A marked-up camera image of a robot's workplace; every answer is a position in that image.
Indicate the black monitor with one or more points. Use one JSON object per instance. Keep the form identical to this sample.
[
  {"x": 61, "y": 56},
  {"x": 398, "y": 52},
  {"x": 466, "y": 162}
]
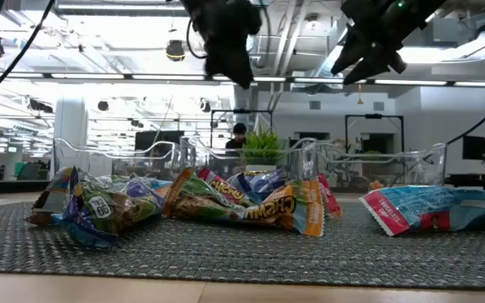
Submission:
[{"x": 158, "y": 139}]

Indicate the black hanging ceiling device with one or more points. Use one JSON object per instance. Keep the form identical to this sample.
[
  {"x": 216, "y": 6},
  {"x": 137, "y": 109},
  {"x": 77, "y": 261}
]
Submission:
[{"x": 175, "y": 50}]

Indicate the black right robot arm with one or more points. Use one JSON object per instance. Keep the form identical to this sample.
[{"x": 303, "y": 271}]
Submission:
[{"x": 430, "y": 8}]

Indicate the grey wall vent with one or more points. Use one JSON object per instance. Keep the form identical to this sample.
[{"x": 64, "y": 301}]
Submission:
[
  {"x": 315, "y": 105},
  {"x": 378, "y": 106}
]

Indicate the grey woven placemat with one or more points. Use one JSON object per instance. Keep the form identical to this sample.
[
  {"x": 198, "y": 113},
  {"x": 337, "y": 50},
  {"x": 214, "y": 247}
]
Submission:
[{"x": 242, "y": 256}]

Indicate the clear plastic bin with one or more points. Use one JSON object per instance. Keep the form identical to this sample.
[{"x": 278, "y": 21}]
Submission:
[
  {"x": 209, "y": 157},
  {"x": 394, "y": 168},
  {"x": 112, "y": 162}
]

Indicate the black side table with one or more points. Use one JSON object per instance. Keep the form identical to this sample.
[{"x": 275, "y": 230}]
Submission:
[{"x": 478, "y": 179}]

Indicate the white column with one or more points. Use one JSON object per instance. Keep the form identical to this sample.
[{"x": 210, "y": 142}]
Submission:
[{"x": 70, "y": 126}]

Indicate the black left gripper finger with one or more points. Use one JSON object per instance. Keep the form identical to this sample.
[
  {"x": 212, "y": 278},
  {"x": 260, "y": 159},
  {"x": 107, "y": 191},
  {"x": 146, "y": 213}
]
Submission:
[
  {"x": 243, "y": 69},
  {"x": 219, "y": 65}
]

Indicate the green bin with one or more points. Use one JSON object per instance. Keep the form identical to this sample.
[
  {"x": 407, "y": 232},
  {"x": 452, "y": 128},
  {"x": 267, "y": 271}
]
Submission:
[{"x": 28, "y": 171}]

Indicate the green potted plant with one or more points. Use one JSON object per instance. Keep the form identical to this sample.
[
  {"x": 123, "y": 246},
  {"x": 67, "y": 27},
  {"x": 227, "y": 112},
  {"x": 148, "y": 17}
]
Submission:
[{"x": 261, "y": 147}]

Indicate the person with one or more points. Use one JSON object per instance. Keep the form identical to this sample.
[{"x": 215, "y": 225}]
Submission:
[{"x": 237, "y": 136}]

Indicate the black metal rig frame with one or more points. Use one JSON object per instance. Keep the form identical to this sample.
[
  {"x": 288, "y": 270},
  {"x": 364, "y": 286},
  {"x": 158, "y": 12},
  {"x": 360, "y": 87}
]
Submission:
[
  {"x": 373, "y": 116},
  {"x": 242, "y": 111}
]

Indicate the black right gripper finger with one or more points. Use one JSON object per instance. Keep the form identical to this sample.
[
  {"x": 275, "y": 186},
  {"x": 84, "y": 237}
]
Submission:
[
  {"x": 362, "y": 69},
  {"x": 345, "y": 52}
]

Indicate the overhead LED strip bar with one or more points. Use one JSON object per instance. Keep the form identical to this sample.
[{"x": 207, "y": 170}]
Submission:
[{"x": 86, "y": 76}]

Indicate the black wall box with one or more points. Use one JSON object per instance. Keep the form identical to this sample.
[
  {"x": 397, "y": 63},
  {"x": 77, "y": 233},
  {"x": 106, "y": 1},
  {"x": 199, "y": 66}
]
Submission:
[{"x": 475, "y": 148}]

